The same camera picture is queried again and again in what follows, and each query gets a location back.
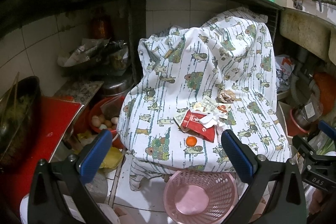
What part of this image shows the orange bottle cap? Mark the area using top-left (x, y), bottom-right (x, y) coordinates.
top-left (186, 136), bottom-right (198, 147)

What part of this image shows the red snack wrapper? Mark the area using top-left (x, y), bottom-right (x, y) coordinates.
top-left (181, 110), bottom-right (215, 143)

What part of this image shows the yellow plastic bag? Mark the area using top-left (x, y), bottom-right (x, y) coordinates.
top-left (100, 147), bottom-right (123, 169)

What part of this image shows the red bowl of eggs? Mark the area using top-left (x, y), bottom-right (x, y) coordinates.
top-left (88, 96), bottom-right (125, 134)

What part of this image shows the red cutting board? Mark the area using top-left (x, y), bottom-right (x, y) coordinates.
top-left (2, 97), bottom-right (83, 208)

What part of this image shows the pink perforated plastic basket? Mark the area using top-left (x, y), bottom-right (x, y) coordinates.
top-left (163, 170), bottom-right (238, 223)

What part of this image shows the crumpled brown tissue ball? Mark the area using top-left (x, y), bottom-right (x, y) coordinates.
top-left (217, 89), bottom-right (241, 103)

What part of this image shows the dark wok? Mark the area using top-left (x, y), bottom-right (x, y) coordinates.
top-left (1, 76), bottom-right (42, 173)

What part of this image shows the cat-print white cloth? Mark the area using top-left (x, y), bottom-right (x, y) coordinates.
top-left (117, 7), bottom-right (290, 190)

